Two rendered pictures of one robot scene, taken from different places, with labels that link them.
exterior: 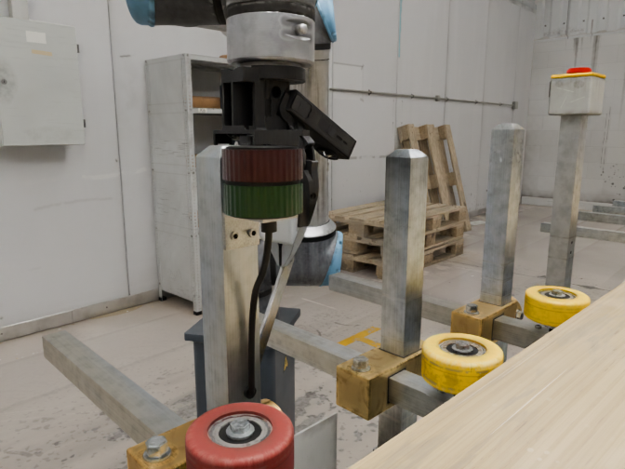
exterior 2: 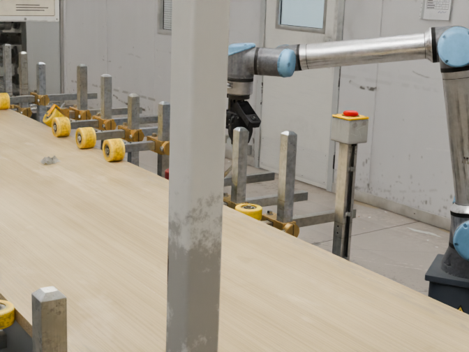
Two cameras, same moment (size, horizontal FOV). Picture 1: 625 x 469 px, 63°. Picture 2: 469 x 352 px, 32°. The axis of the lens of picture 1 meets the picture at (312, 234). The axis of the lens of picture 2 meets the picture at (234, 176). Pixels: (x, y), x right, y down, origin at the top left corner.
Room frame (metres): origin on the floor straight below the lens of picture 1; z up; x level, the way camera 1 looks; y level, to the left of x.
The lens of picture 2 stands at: (1.04, -2.64, 1.56)
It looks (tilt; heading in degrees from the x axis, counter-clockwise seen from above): 14 degrees down; 100
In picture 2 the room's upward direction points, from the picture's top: 2 degrees clockwise
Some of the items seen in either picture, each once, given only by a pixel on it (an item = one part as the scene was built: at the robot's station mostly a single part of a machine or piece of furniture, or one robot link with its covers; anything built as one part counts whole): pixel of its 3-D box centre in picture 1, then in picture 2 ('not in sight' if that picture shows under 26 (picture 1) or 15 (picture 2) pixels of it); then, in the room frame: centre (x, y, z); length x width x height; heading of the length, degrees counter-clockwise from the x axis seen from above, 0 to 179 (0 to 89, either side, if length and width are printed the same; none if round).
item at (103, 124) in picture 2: not in sight; (104, 123); (-0.12, 0.62, 0.95); 0.13 x 0.06 x 0.05; 134
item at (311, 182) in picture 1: (298, 186); (234, 131); (0.55, 0.02, 1.07); 0.05 x 0.02 x 0.09; 44
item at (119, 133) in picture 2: not in sight; (142, 131); (0.08, 0.50, 0.95); 0.50 x 0.04 x 0.04; 44
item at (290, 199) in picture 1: (263, 196); not in sight; (0.38, 0.04, 1.07); 0.06 x 0.06 x 0.02
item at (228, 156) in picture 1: (262, 163); not in sight; (0.38, 0.04, 1.10); 0.06 x 0.06 x 0.02
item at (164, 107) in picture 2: not in sight; (163, 165); (0.24, 0.25, 0.87); 0.03 x 0.03 x 0.48; 44
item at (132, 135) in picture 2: not in sight; (130, 133); (0.05, 0.44, 0.95); 0.13 x 0.06 x 0.05; 134
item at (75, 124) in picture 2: not in sight; (115, 121); (-0.09, 0.68, 0.95); 0.50 x 0.04 x 0.04; 44
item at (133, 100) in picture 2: not in sight; (132, 154); (0.07, 0.43, 0.87); 0.03 x 0.03 x 0.48; 44
